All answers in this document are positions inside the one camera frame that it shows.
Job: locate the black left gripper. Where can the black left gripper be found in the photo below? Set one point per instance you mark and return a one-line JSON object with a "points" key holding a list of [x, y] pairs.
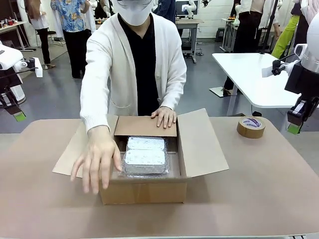
{"points": [[10, 77]]}

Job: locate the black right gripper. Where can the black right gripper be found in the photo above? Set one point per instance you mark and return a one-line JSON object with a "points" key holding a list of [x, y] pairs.
{"points": [[304, 79]]}

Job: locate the brown cardboard box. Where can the brown cardboard box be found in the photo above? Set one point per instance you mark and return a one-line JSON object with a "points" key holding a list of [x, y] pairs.
{"points": [[147, 189]]}

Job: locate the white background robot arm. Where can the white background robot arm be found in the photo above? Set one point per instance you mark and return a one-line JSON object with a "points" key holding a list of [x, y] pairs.
{"points": [[193, 8]]}

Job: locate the person's left forearm white sleeve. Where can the person's left forearm white sleeve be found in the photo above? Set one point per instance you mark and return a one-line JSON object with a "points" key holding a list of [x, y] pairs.
{"points": [[174, 92]]}

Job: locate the person's right forearm white sleeve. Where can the person's right forearm white sleeve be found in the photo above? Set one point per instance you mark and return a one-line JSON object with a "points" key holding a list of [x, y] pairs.
{"points": [[96, 109]]}

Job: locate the person's right hand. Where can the person's right hand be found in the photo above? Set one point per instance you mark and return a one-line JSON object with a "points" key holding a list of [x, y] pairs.
{"points": [[97, 154]]}

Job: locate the person's left hand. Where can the person's left hand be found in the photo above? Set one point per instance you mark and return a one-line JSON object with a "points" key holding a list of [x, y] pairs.
{"points": [[164, 117]]}

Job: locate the brown packing tape roll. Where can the brown packing tape roll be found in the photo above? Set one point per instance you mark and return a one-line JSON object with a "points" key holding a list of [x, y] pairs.
{"points": [[250, 129]]}

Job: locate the white table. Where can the white table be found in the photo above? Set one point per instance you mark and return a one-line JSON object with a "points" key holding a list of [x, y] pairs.
{"points": [[249, 74]]}

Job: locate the person white top black trousers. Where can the person white top black trousers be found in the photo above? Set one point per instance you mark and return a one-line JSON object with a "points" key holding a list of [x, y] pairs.
{"points": [[43, 35]]}

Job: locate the person in yellow-green trousers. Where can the person in yellow-green trousers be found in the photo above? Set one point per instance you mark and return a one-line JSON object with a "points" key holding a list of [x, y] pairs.
{"points": [[286, 37]]}

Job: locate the desk with red items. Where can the desk with red items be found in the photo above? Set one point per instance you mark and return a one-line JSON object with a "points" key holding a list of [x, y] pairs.
{"points": [[12, 26]]}

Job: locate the person with pink cloth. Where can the person with pink cloth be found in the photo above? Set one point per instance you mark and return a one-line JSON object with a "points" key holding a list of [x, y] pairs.
{"points": [[300, 25]]}

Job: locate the black tripod stand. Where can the black tripod stand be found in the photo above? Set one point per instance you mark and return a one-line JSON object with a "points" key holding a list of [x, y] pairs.
{"points": [[270, 25]]}

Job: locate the person in blue floral shirt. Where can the person in blue floral shirt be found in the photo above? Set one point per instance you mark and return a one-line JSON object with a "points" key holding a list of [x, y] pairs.
{"points": [[74, 30]]}

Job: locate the person in dark brown clothes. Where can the person in dark brown clothes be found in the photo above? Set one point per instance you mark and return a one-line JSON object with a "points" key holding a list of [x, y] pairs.
{"points": [[245, 20]]}

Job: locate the small dark grey stool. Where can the small dark grey stool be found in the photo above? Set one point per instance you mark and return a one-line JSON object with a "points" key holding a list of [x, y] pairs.
{"points": [[220, 35]]}

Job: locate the desk with orange items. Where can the desk with orange items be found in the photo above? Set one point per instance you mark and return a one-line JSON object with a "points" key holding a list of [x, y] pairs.
{"points": [[229, 25]]}

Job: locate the person in white cardigan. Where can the person in white cardigan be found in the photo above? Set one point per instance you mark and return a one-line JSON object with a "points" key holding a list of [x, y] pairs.
{"points": [[144, 74]]}

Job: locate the white rectangular clock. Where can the white rectangular clock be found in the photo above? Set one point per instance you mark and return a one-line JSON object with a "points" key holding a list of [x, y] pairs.
{"points": [[145, 157], [145, 143]]}

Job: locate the grey desk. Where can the grey desk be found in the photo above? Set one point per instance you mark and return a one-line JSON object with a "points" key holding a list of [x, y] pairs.
{"points": [[189, 22]]}

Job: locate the white face mask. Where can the white face mask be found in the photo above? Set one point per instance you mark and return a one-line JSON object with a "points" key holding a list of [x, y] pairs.
{"points": [[134, 11]]}

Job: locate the computer monitor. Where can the computer monitor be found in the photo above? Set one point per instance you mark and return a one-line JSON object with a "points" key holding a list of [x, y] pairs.
{"points": [[184, 8]]}

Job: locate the person in navy jacket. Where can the person in navy jacket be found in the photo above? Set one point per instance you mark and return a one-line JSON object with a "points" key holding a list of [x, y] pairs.
{"points": [[165, 10]]}

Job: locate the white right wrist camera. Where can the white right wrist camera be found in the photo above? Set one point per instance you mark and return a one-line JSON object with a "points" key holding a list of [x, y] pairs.
{"points": [[267, 71]]}

